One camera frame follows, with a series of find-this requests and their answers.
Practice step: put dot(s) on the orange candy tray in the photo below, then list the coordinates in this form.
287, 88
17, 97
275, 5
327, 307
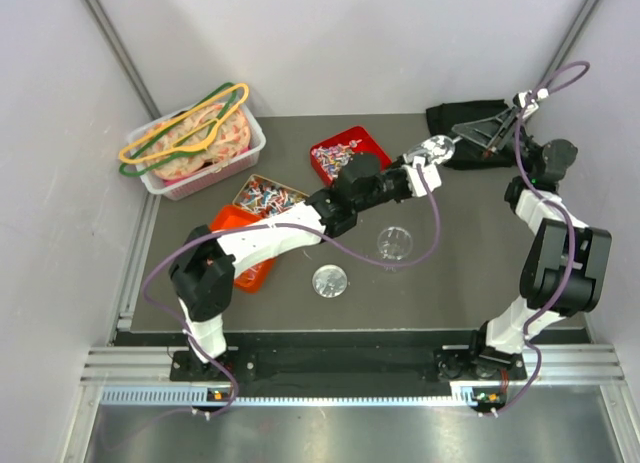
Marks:
230, 217

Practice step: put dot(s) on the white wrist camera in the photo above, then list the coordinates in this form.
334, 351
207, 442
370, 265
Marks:
422, 177
529, 101

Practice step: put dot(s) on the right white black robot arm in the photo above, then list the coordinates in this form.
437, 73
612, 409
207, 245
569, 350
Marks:
564, 271

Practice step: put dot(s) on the silver round jar lid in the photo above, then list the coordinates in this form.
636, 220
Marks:
329, 281

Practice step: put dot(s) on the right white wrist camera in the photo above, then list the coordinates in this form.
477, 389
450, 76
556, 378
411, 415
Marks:
529, 101

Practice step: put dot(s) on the clear glass jar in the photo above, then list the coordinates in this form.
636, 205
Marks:
394, 245

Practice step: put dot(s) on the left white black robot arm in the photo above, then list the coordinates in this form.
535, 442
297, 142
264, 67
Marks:
203, 276

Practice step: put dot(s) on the gold tin candy box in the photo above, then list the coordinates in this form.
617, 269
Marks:
264, 197

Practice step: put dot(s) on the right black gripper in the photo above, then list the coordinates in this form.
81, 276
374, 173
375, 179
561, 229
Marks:
494, 133

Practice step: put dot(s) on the white plastic basket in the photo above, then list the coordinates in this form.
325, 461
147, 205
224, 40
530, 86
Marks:
210, 174

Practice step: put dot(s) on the floral patterned cloth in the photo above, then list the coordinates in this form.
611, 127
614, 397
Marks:
232, 139

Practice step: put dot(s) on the pile of wrapped candies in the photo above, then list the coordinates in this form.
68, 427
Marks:
332, 158

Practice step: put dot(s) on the aluminium frame rail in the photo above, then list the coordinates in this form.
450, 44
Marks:
575, 364

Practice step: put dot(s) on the red candy tray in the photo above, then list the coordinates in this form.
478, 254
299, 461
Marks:
367, 145

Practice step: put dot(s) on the silver metal scoop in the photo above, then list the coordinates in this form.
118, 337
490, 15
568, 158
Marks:
437, 149

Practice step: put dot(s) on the green clothes hanger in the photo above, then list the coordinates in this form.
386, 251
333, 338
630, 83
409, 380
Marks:
214, 130

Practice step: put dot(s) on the black folded cloth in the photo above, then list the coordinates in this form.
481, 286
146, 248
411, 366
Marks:
465, 113

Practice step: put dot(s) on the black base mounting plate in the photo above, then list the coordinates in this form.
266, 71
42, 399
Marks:
430, 356

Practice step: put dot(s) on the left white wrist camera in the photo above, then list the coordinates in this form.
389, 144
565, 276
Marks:
422, 177

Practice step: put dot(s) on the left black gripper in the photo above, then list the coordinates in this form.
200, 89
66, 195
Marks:
403, 178

